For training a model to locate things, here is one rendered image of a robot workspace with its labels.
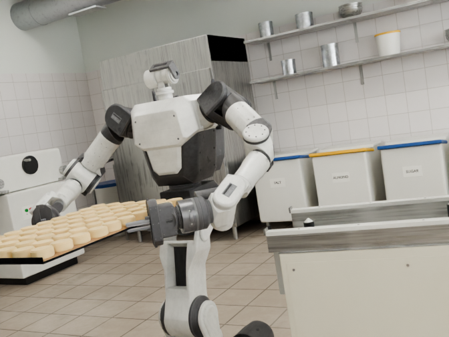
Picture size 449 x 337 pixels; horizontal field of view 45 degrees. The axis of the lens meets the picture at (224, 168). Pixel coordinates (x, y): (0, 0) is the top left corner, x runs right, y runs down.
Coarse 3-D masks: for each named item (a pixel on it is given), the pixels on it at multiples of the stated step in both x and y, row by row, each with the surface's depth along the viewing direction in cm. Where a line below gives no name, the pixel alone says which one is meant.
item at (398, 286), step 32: (288, 256) 151; (320, 256) 148; (352, 256) 145; (384, 256) 142; (416, 256) 139; (448, 256) 136; (288, 288) 153; (320, 288) 149; (352, 288) 146; (384, 288) 143; (416, 288) 140; (448, 288) 137; (320, 320) 151; (352, 320) 147; (384, 320) 144; (416, 320) 141; (448, 320) 138
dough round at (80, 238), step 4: (84, 232) 129; (88, 232) 128; (72, 236) 126; (76, 236) 126; (80, 236) 126; (84, 236) 126; (88, 236) 127; (76, 240) 125; (80, 240) 125; (84, 240) 126; (88, 240) 127; (76, 244) 125; (80, 244) 126
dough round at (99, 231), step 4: (92, 228) 133; (96, 228) 132; (100, 228) 131; (104, 228) 132; (92, 232) 130; (96, 232) 130; (100, 232) 130; (104, 232) 131; (92, 236) 130; (96, 236) 130; (100, 236) 130
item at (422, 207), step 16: (304, 208) 180; (320, 208) 177; (336, 208) 175; (352, 208) 173; (368, 208) 171; (384, 208) 169; (400, 208) 168; (416, 208) 166; (432, 208) 164; (320, 224) 178; (336, 224) 176
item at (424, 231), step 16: (352, 224) 147; (368, 224) 144; (384, 224) 141; (400, 224) 140; (416, 224) 138; (432, 224) 137; (448, 224) 136; (272, 240) 153; (288, 240) 152; (304, 240) 150; (320, 240) 148; (336, 240) 147; (352, 240) 145; (368, 240) 144; (384, 240) 142; (400, 240) 141; (416, 240) 139; (432, 240) 138; (448, 240) 136
